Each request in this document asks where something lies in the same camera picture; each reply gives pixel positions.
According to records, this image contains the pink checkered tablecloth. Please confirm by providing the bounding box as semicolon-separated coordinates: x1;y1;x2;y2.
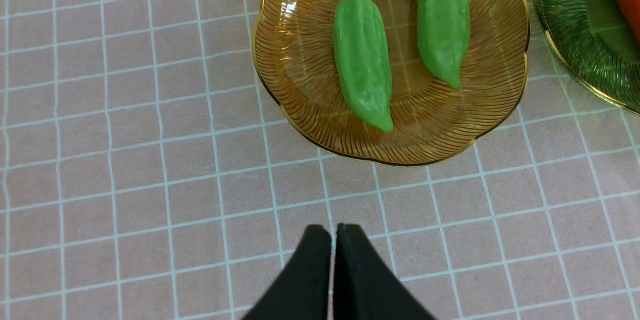
0;0;639;319

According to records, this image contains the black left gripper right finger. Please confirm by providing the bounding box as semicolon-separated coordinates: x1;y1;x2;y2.
333;223;435;319

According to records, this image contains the green toy bitter gourd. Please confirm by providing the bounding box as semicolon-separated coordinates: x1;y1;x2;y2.
417;0;471;89
332;0;394;132

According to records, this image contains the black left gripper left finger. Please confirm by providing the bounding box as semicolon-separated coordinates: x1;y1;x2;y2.
244;225;332;319

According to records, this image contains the green ribbed plastic plate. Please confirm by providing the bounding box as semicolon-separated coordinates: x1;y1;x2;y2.
533;0;640;113

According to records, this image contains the amber ribbed plastic plate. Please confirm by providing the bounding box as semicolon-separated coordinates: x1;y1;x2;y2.
253;0;530;167

